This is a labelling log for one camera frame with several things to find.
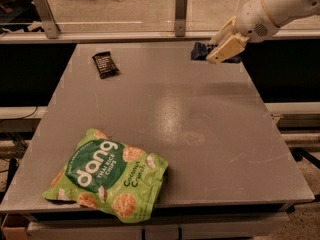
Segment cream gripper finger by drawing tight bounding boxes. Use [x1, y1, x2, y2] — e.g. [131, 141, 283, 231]
[209, 16, 238, 45]
[206, 33, 249, 64]

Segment green rice chip bag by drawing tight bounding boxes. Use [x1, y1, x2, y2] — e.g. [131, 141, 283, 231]
[43, 128, 169, 223]

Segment left metal bracket post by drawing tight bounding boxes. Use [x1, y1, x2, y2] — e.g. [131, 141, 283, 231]
[33, 0, 60, 39]

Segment cardboard box corner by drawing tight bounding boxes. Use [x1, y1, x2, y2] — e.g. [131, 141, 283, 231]
[1, 214, 29, 240]

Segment metal bracket post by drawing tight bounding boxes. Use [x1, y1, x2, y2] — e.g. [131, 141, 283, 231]
[33, 0, 60, 39]
[174, 0, 188, 37]

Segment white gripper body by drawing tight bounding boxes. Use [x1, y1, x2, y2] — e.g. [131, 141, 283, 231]
[235, 0, 279, 43]

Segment middle metal bracket post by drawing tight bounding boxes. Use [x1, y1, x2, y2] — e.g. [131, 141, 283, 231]
[174, 0, 188, 37]

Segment dark brown snack bar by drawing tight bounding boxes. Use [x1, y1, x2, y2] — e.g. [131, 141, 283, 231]
[92, 51, 119, 79]

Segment blue rxbar blueberry wrapper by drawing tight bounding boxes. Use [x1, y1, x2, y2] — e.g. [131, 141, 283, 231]
[191, 42, 241, 64]

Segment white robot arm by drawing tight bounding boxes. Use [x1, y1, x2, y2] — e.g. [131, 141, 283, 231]
[206, 0, 320, 64]

